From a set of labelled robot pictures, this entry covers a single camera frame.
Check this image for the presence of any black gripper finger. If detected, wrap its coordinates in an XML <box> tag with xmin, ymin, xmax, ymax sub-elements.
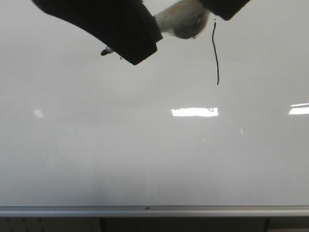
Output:
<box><xmin>199</xmin><ymin>0</ymin><xmax>250</xmax><ymax>21</ymax></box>
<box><xmin>33</xmin><ymin>0</ymin><xmax>163</xmax><ymax>65</ymax></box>

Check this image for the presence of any white black-tipped whiteboard marker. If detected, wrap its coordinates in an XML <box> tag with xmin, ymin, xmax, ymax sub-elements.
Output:
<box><xmin>97</xmin><ymin>0</ymin><xmax>209</xmax><ymax>65</ymax></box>

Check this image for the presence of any grey pegboard panel below board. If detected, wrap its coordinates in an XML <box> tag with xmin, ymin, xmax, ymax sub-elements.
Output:
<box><xmin>0</xmin><ymin>217</ymin><xmax>101</xmax><ymax>232</ymax></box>

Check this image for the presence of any white whiteboard with aluminium frame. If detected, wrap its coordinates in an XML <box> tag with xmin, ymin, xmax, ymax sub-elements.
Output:
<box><xmin>0</xmin><ymin>0</ymin><xmax>309</xmax><ymax>217</ymax></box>

